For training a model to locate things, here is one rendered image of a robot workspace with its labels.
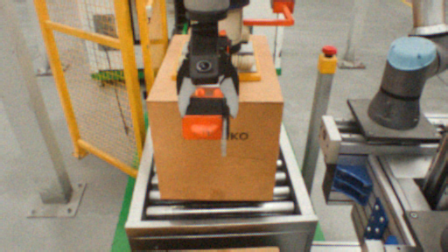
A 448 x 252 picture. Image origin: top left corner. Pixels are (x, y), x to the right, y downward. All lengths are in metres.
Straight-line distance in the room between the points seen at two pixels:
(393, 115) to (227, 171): 0.53
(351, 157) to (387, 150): 0.11
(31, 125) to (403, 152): 1.74
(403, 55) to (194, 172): 0.71
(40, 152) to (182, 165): 1.16
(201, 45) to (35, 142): 1.63
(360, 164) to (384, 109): 0.18
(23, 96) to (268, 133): 1.32
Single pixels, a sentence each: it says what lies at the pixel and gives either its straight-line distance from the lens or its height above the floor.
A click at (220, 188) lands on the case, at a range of 1.20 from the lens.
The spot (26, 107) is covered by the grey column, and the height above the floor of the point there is 0.72.
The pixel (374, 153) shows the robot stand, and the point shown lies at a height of 0.95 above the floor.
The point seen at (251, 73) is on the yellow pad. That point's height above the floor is 1.10.
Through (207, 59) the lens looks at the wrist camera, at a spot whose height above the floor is 1.36.
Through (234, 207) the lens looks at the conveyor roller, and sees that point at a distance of 1.41.
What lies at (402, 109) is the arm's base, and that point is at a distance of 1.06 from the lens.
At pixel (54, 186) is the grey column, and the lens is 2.28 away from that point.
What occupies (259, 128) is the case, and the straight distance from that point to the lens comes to 1.05.
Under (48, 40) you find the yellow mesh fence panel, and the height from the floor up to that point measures 0.89.
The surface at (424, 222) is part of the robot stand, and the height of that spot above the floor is 1.04.
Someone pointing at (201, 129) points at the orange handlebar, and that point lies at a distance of 0.62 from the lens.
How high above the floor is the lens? 1.57
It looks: 34 degrees down
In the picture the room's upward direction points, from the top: straight up
